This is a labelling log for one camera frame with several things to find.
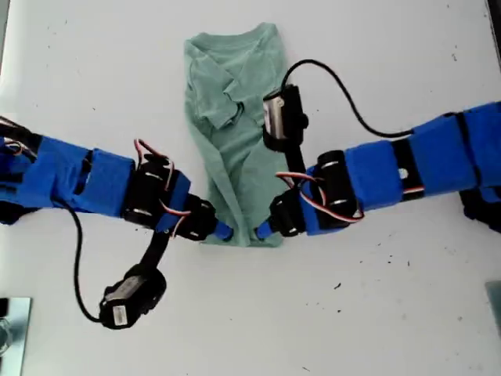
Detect green t-shirt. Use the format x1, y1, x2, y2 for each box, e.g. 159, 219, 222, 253
182, 22, 311, 249

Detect large steel plate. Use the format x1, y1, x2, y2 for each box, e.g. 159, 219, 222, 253
0, 296, 33, 376

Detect red white servo wires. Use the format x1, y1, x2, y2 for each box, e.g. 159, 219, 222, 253
275, 169, 366, 222
132, 138, 192, 239

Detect black camera stalk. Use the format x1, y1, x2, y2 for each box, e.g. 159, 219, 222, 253
287, 143, 308, 178
139, 228, 172, 276

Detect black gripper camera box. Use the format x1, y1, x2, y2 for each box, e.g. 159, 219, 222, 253
97, 263, 169, 331
261, 83, 309, 152

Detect black camera cable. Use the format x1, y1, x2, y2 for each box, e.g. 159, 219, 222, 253
58, 201, 103, 323
283, 58, 416, 139

